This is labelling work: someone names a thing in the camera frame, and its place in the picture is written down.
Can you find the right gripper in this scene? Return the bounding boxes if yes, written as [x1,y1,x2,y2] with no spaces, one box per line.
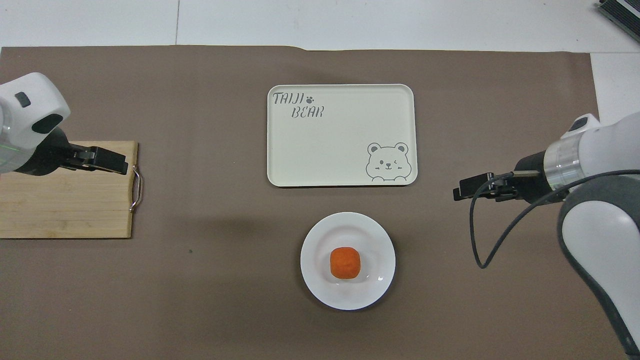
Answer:
[495,149,551,204]

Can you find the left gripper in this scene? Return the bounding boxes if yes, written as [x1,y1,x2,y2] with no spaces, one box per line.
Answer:
[14,126,84,177]

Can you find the orange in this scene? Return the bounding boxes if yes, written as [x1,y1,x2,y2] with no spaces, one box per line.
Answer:
[329,246,362,280]

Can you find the white round plate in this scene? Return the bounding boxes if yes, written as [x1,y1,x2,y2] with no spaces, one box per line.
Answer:
[300,211,397,311]

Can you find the cream tray with bear print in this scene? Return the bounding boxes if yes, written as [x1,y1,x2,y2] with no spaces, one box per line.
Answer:
[266,83,419,188]

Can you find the wooden cutting board with handle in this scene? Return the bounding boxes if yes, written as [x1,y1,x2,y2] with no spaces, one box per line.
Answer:
[0,140,145,240]

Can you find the black cable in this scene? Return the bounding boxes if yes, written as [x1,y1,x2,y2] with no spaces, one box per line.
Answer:
[468,169,640,270]

